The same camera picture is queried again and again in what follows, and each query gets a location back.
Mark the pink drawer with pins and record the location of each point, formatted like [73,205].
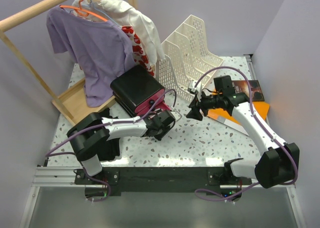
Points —
[162,106]
[146,104]

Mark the orange clothes hanger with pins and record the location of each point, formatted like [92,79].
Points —
[85,10]

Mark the white shirt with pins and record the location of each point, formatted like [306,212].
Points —
[126,15]

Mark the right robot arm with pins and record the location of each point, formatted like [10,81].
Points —
[279,160]

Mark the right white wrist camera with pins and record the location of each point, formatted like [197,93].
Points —
[195,88]

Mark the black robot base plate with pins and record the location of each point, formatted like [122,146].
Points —
[169,179]

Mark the red floral white garment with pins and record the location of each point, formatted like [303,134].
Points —
[139,55]

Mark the orange clip folder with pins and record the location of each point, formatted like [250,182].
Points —
[242,119]

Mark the black round drawer knob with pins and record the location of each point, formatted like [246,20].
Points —
[151,102]

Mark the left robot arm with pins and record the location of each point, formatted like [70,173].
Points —
[90,138]

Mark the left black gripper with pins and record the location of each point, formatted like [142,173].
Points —
[167,119]

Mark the pink top drawer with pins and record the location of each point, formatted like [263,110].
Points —
[146,104]

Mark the blue wire hanger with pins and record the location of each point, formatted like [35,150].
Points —
[93,6]

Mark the white plastic file organizer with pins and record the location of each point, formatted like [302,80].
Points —
[187,57]

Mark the wooden clothes rack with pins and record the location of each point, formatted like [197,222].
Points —
[23,101]

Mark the black drawer cabinet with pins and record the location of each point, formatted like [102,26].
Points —
[132,87]

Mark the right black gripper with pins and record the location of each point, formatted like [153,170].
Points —
[196,105]

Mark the purple t-shirt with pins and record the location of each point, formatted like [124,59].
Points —
[102,50]

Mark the dark hardcover book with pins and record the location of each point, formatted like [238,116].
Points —
[254,89]

